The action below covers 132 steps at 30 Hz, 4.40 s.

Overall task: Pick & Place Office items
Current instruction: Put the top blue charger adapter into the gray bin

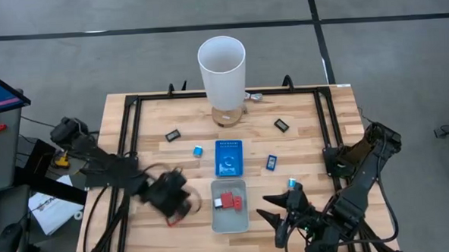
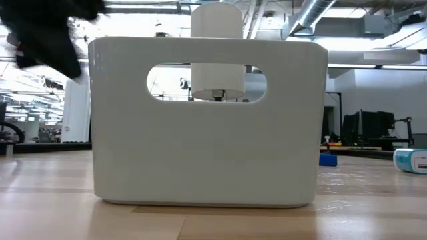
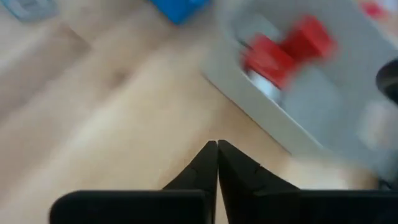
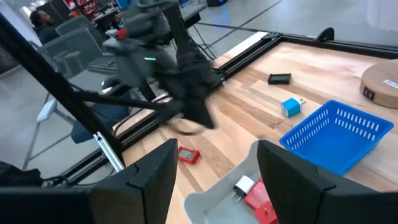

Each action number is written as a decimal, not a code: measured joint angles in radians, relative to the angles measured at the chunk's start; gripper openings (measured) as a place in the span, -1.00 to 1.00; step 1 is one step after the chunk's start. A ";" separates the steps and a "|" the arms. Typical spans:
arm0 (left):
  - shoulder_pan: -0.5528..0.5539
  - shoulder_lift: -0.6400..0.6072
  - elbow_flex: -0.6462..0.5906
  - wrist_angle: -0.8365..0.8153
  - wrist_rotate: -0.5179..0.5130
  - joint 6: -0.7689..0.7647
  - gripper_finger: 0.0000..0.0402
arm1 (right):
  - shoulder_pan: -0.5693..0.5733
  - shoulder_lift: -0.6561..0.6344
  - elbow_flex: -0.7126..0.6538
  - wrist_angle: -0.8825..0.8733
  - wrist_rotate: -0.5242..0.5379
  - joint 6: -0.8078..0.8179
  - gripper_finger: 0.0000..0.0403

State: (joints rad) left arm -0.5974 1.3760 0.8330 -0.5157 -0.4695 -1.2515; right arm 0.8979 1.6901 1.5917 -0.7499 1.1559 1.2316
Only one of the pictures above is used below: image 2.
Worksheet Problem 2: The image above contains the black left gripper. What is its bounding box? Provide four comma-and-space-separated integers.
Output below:
0, 0, 106, 80

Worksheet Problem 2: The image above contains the blue small digital display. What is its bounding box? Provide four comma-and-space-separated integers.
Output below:
319, 152, 338, 167

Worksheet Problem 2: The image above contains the white building column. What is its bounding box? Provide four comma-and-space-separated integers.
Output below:
61, 79, 91, 144

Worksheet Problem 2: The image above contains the white table lamp wooden base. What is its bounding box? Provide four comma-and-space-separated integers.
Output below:
190, 1, 246, 102

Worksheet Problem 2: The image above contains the white plastic bin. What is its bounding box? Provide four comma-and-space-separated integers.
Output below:
88, 36, 330, 208

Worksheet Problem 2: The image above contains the black equipment rack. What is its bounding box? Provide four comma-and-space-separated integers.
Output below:
342, 111, 414, 151

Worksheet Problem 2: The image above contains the black metal table frame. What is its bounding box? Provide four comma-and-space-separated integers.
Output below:
0, 142, 396, 160

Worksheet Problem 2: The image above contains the silver round air duct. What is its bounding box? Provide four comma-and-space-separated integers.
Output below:
282, 0, 338, 40

